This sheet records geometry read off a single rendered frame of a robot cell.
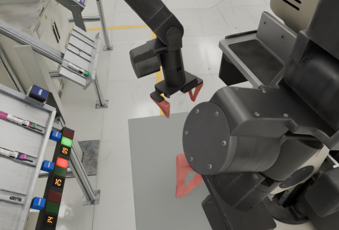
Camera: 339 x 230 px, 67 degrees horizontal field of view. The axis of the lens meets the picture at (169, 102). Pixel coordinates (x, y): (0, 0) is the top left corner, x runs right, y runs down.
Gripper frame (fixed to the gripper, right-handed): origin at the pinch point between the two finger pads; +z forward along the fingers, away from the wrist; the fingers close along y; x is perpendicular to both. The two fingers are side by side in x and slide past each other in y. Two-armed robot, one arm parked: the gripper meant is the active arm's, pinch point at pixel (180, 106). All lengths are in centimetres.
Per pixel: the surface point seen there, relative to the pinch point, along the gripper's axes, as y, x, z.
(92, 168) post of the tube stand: -27, 65, 68
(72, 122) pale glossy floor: -21, 106, 62
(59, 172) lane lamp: -37.1, 14.5, 10.5
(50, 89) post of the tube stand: -25, 63, 10
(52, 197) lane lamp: -41.5, 7.9, 11.2
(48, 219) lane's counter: -44.5, 2.8, 12.1
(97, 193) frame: -31, 49, 71
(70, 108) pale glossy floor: -17, 119, 60
